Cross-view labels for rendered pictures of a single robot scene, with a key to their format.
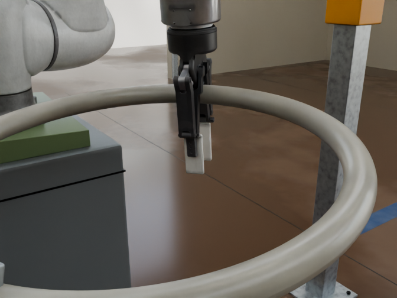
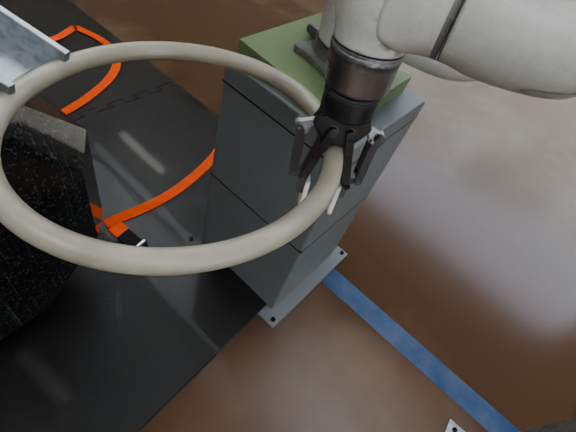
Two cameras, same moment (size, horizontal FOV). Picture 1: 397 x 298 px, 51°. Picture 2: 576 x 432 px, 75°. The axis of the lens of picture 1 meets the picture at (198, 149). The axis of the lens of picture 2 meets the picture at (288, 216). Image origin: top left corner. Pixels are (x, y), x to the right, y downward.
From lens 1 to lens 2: 0.58 m
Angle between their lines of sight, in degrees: 54
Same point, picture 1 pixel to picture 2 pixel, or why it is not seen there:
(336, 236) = (10, 220)
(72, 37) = not seen: hidden behind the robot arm
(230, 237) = (498, 351)
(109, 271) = not seen: hidden behind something
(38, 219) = (277, 144)
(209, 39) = (338, 109)
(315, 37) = not seen: outside the picture
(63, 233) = (285, 167)
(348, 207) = (42, 229)
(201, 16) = (332, 80)
